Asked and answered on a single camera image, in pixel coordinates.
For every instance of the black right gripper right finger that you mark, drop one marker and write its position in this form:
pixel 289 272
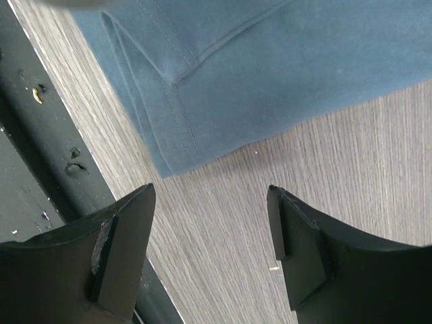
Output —
pixel 335 273

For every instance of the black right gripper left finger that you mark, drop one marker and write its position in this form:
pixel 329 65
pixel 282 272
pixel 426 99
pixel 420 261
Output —
pixel 87 271

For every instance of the grey-blue t shirt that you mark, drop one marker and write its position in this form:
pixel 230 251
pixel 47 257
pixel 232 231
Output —
pixel 199 79

